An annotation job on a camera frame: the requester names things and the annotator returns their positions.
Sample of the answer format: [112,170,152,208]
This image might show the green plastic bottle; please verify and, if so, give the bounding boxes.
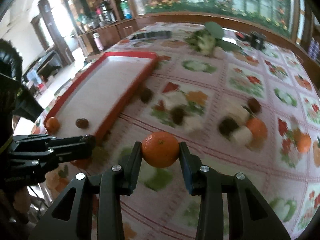
[120,0,132,19]

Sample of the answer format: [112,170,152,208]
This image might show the green cauliflower head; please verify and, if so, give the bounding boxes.
[187,31,217,55]

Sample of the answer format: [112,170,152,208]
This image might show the pink thermos bottle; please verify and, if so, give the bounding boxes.
[92,32,104,52]

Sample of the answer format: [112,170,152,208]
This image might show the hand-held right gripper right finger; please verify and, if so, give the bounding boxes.
[179,141,292,240]

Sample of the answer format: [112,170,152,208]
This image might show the floral fruit print tablecloth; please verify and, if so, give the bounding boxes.
[32,22,320,240]

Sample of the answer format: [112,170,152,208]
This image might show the wooden sideboard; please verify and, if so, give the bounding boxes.
[78,0,140,55]

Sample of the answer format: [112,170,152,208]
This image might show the round green leaf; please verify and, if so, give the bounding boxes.
[205,22,224,39]

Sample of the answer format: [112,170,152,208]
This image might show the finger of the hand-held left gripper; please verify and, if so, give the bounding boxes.
[13,134,97,151]
[7,144,95,171]

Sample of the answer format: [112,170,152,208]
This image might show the blue plastic container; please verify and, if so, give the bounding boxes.
[27,71,42,86]

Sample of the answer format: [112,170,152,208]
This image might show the black coffee maker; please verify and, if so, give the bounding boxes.
[100,4,116,23]

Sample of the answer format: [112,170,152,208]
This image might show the long green leaf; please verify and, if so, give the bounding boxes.
[217,39,238,51]

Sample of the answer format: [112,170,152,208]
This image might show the red plastic tray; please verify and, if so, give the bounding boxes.
[44,51,159,143]

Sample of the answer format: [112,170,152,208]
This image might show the dark wooden door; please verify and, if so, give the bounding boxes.
[37,0,76,66]

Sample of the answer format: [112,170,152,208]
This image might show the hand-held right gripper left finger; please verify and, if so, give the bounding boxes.
[27,141,143,240]

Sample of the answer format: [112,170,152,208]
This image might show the orange mandarin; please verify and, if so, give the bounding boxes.
[46,117,60,133]
[246,118,268,140]
[141,131,180,168]

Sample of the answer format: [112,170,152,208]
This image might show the black cylindrical device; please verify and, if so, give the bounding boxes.
[250,32,266,50]

